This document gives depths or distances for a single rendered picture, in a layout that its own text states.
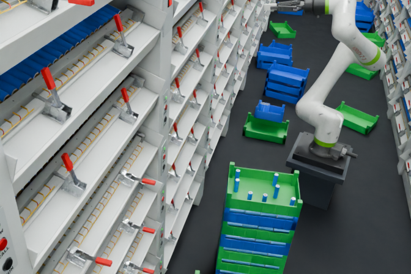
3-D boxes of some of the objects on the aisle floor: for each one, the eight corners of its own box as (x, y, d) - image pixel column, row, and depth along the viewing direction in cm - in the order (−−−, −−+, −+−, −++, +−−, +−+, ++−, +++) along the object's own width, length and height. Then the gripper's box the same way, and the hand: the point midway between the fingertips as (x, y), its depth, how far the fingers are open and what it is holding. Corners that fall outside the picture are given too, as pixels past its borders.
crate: (287, 129, 308) (289, 120, 303) (284, 145, 291) (286, 135, 287) (247, 120, 313) (248, 111, 308) (242, 136, 296) (243, 126, 292)
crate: (257, 109, 327) (259, 99, 325) (283, 114, 324) (285, 104, 322) (253, 117, 299) (255, 106, 297) (281, 123, 295) (284, 112, 293)
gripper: (312, 16, 198) (262, 19, 205) (313, 8, 209) (265, 10, 215) (312, 1, 194) (260, 3, 201) (313, -7, 205) (264, -4, 212)
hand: (270, 7), depth 207 cm, fingers closed
